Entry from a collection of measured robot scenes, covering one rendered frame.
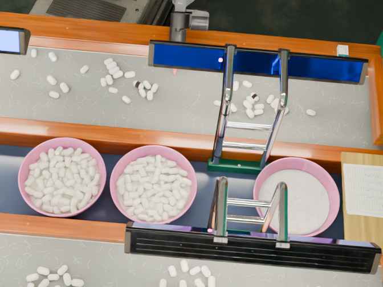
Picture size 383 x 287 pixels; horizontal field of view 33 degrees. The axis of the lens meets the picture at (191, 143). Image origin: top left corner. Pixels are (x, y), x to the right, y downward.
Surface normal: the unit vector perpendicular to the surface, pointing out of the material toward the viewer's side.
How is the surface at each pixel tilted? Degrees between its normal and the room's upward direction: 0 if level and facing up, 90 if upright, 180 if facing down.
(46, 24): 0
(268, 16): 0
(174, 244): 58
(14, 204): 0
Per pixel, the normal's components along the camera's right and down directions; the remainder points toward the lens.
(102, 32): 0.05, -0.47
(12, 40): -0.04, 0.49
